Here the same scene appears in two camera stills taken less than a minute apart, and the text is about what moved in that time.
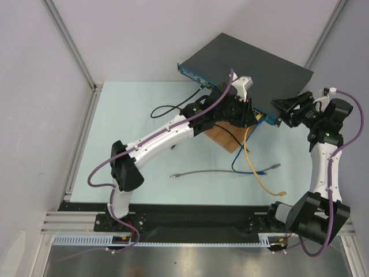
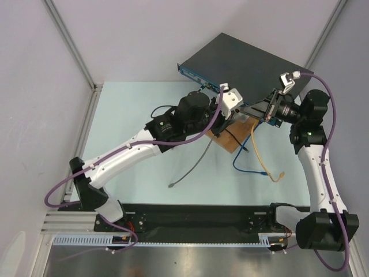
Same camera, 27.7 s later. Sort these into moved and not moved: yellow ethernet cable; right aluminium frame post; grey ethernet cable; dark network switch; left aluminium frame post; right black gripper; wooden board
Moved: grey ethernet cable; yellow ethernet cable; right black gripper
Not moved: dark network switch; wooden board; right aluminium frame post; left aluminium frame post
